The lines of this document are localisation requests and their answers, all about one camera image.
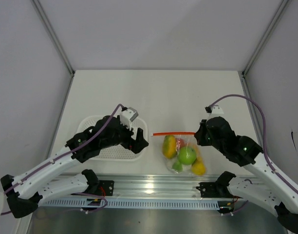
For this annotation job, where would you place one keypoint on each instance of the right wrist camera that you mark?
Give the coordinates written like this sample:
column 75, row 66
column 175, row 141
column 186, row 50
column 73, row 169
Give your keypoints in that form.
column 214, row 110

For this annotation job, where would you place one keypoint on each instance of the slotted cable duct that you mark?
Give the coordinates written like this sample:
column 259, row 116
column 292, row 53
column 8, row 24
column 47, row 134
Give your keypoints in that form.
column 195, row 204

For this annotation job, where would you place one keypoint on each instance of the green apple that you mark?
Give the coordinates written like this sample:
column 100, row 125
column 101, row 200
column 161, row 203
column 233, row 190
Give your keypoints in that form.
column 187, row 155

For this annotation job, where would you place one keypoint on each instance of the left aluminium frame post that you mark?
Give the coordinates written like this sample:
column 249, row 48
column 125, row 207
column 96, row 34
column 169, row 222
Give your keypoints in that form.
column 52, row 34

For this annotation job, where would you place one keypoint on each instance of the aluminium rail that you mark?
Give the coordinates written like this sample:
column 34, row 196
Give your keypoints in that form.
column 138, row 185

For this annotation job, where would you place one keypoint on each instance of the orange fruit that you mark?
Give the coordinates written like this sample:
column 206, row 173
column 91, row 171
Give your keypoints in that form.
column 194, row 146

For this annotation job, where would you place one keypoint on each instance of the red peach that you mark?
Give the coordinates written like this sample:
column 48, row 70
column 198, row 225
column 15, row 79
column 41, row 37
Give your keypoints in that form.
column 180, row 143

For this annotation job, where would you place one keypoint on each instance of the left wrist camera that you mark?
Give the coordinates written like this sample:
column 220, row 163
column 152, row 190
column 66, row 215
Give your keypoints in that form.
column 127, row 116

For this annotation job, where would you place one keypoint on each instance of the aluminium frame post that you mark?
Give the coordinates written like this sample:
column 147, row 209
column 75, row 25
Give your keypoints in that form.
column 283, row 6
column 52, row 34

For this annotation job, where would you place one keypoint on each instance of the white perforated plastic basket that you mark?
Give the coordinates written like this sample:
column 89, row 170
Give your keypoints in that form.
column 116, row 153

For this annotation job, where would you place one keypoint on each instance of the clear zip top bag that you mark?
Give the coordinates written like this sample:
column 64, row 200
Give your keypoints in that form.
column 187, row 136

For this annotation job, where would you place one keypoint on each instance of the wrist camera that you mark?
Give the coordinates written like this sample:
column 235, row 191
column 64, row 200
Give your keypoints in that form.
column 127, row 116
column 214, row 110

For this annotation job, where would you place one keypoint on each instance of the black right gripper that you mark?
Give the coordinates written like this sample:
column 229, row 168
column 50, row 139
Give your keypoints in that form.
column 199, row 134

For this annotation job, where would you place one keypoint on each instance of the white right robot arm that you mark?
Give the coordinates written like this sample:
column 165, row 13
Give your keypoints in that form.
column 281, row 196

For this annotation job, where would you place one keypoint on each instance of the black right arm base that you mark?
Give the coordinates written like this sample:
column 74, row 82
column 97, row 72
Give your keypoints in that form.
column 213, row 190

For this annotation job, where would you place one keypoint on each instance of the yellow lemon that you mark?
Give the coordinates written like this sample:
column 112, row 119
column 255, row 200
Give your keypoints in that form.
column 198, row 168

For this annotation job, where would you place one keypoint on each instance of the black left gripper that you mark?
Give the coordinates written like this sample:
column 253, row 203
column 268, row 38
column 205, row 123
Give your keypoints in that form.
column 136, row 145

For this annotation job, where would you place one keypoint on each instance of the right aluminium frame post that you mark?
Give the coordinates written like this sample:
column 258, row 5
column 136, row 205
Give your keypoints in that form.
column 283, row 6

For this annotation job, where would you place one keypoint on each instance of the white cauliflower with leaves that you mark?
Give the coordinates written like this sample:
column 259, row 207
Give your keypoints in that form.
column 175, row 166

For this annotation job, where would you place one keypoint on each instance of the yellow green mango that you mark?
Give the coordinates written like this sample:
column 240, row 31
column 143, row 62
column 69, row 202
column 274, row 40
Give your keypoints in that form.
column 169, row 146

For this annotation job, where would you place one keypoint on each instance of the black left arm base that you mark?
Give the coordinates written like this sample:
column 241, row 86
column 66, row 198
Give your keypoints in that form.
column 102, row 187

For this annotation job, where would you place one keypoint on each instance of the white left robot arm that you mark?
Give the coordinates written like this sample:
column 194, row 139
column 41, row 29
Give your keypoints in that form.
column 26, row 192

